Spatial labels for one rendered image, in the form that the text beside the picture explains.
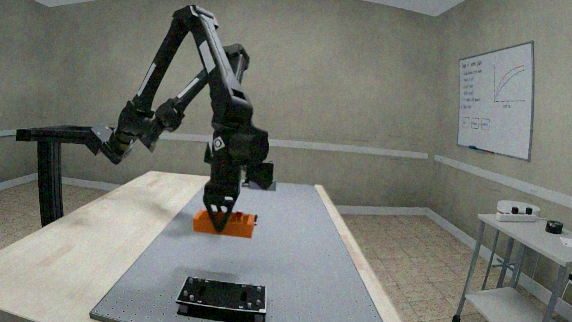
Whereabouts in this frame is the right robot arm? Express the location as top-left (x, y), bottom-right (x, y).
top-left (103, 5), bottom-right (274, 191)

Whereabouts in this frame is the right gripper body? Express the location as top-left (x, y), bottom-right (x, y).
top-left (203, 156), bottom-right (241, 201)

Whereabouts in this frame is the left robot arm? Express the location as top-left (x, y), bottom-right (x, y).
top-left (144, 43), bottom-right (251, 148)

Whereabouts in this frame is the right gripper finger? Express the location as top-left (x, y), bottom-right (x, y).
top-left (215, 191), bottom-right (241, 213)
top-left (203, 199), bottom-right (236, 233)

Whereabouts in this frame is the orange tube carrier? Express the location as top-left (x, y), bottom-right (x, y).
top-left (193, 210), bottom-right (255, 239)

